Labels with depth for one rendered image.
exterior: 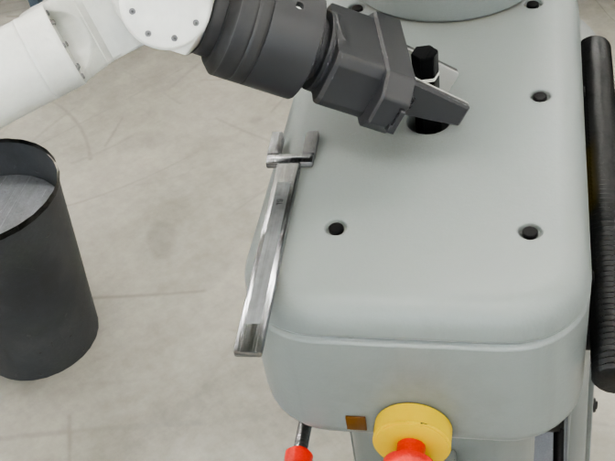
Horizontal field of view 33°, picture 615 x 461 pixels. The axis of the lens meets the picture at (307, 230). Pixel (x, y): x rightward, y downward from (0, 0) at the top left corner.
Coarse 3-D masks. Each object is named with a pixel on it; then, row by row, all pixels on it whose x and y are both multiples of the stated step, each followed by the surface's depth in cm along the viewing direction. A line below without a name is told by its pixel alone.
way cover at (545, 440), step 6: (546, 432) 169; (534, 438) 169; (540, 438) 169; (546, 438) 169; (552, 438) 169; (564, 438) 168; (534, 444) 170; (540, 444) 169; (546, 444) 169; (552, 444) 169; (564, 444) 169; (534, 450) 170; (540, 450) 170; (546, 450) 169; (552, 450) 169; (564, 450) 169; (534, 456) 170; (540, 456) 170; (546, 456) 170; (552, 456) 170; (564, 456) 169
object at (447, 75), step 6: (408, 48) 86; (414, 48) 86; (438, 60) 87; (438, 66) 87; (444, 66) 87; (450, 66) 88; (444, 72) 87; (450, 72) 87; (456, 72) 87; (444, 78) 88; (450, 78) 88; (456, 78) 88; (444, 84) 88; (450, 84) 88; (444, 90) 88
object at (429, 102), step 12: (420, 84) 82; (420, 96) 83; (432, 96) 83; (444, 96) 83; (456, 96) 84; (408, 108) 83; (420, 108) 83; (432, 108) 83; (444, 108) 84; (456, 108) 84; (468, 108) 84; (432, 120) 84; (444, 120) 84; (456, 120) 84
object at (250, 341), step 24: (312, 144) 86; (288, 168) 84; (288, 192) 82; (264, 216) 80; (288, 216) 80; (264, 240) 78; (264, 264) 76; (264, 288) 74; (264, 312) 73; (240, 336) 71; (264, 336) 71
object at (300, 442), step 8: (304, 424) 89; (304, 432) 88; (296, 440) 88; (304, 440) 88; (288, 448) 87; (296, 448) 86; (304, 448) 87; (288, 456) 86; (296, 456) 86; (304, 456) 86; (312, 456) 87
